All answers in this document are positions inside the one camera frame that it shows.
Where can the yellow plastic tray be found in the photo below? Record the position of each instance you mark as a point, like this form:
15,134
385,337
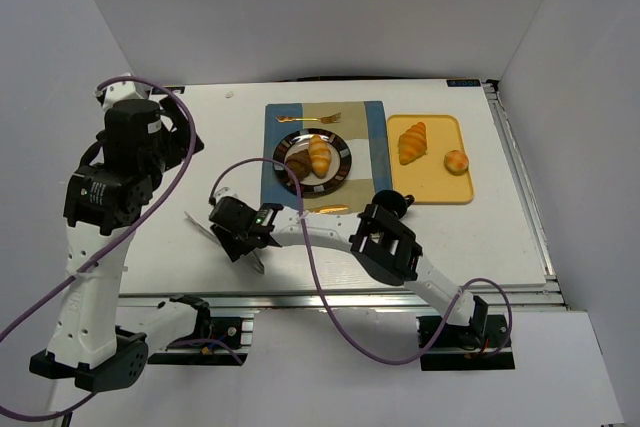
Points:
427,179

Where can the brown chocolate croissant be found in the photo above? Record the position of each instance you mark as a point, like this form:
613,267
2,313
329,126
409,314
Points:
300,164

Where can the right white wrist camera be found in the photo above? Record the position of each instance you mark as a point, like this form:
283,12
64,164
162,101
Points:
216,197

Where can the silver metal tongs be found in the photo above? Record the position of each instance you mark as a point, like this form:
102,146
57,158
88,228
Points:
253,262

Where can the small round bun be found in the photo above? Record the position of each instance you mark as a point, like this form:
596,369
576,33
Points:
456,162

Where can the gold knife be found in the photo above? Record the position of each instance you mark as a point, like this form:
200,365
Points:
329,210

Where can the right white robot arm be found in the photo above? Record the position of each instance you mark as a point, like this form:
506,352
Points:
385,248

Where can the gold fork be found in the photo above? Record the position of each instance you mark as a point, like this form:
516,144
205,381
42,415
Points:
334,118

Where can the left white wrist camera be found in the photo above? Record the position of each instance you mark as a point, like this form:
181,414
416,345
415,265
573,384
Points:
118,91

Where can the orange striped croissant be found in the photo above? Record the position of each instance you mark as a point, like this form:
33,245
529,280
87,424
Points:
412,144

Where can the blue corner label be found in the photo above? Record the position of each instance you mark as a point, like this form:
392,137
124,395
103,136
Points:
463,83
177,90

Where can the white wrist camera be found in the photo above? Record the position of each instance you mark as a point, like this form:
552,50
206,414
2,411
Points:
118,91
216,197

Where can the aluminium table frame rail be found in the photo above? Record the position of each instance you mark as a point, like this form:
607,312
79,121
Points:
535,300

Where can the striped rim ceramic plate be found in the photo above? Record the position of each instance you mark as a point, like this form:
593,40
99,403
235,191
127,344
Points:
313,186

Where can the right blue corner label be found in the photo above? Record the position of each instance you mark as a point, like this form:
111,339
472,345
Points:
463,83

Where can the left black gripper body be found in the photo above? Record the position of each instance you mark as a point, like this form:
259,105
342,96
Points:
179,128

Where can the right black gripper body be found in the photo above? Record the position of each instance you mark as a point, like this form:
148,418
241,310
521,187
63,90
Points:
235,240

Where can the dark green mug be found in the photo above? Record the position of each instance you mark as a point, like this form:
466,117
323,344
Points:
393,202

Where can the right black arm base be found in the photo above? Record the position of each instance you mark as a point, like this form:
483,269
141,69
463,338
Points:
458,350

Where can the golden striped bread roll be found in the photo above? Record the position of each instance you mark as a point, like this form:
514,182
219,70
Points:
320,154

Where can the left blue corner label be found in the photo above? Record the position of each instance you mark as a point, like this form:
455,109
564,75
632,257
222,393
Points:
177,90

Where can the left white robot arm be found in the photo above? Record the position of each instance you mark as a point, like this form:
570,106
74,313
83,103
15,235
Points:
106,198

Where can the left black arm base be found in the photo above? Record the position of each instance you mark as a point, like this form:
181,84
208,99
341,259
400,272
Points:
213,340

